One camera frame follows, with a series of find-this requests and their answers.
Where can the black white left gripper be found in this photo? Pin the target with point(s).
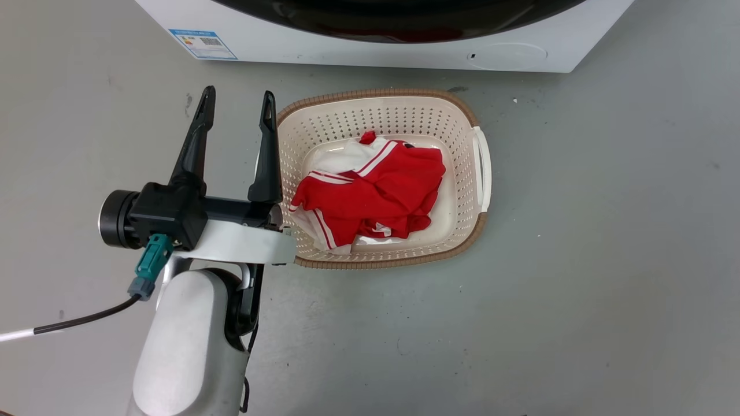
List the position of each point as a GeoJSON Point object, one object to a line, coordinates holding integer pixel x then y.
{"type": "Point", "coordinates": [170, 214]}

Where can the black glass washing machine door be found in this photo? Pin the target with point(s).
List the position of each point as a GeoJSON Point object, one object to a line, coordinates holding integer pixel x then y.
{"type": "Point", "coordinates": [399, 20]}

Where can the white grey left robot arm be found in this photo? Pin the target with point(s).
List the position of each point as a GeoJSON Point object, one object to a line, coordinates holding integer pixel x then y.
{"type": "Point", "coordinates": [191, 346]}

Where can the cream perforated laundry basket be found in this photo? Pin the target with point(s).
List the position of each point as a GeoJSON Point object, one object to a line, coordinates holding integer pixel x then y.
{"type": "Point", "coordinates": [457, 162]}

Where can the white washing machine body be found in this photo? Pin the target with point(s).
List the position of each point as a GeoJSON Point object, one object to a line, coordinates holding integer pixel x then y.
{"type": "Point", "coordinates": [584, 40]}

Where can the round white filter cover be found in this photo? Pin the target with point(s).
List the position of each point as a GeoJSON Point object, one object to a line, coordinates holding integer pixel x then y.
{"type": "Point", "coordinates": [511, 56]}

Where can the blue white energy label sticker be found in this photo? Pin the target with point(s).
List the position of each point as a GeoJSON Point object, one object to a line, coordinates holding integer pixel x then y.
{"type": "Point", "coordinates": [203, 45]}

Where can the red and white garment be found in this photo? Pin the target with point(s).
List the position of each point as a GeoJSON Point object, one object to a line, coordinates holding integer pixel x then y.
{"type": "Point", "coordinates": [376, 196]}

